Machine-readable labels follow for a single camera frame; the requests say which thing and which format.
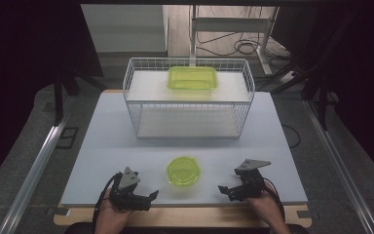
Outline person's left hand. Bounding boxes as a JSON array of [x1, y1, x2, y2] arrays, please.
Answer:
[[94, 189, 134, 234]]

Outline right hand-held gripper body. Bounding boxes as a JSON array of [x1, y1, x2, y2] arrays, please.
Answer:
[[234, 158, 272, 200]]

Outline white wire shelf rack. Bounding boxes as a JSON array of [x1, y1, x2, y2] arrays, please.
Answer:
[[122, 57, 256, 140]]

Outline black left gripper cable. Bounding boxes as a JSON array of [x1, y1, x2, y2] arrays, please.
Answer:
[[92, 173, 124, 230]]

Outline person's right hand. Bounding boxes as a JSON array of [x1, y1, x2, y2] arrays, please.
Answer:
[[246, 180, 291, 234]]

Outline black looped floor cable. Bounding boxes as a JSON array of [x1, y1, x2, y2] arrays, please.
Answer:
[[281, 124, 302, 149]]

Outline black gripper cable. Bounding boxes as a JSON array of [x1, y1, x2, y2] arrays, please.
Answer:
[[92, 173, 124, 230], [262, 176, 286, 223]]

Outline aluminium rail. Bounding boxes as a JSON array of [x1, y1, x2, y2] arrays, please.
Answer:
[[302, 97, 374, 234], [0, 94, 76, 234]]

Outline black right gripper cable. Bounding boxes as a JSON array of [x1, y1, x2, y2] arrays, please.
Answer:
[[262, 176, 286, 223]]

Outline black metal stand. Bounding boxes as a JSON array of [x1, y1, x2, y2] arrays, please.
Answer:
[[300, 74, 339, 132], [52, 69, 108, 129]]

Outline white metal desk frame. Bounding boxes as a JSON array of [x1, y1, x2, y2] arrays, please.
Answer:
[[189, 4, 281, 76]]

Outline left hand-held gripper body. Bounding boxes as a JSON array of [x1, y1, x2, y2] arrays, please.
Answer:
[[110, 166, 145, 212]]

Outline white power strip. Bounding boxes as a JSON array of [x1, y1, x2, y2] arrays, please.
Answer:
[[272, 69, 299, 86]]

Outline round clear container green lid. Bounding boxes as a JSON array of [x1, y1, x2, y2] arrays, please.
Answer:
[[165, 155, 203, 188]]

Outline black floor cables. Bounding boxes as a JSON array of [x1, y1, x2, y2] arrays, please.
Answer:
[[196, 6, 291, 59]]

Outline rectangular clear container green lid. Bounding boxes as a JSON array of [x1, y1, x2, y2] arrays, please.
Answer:
[[166, 65, 220, 92]]

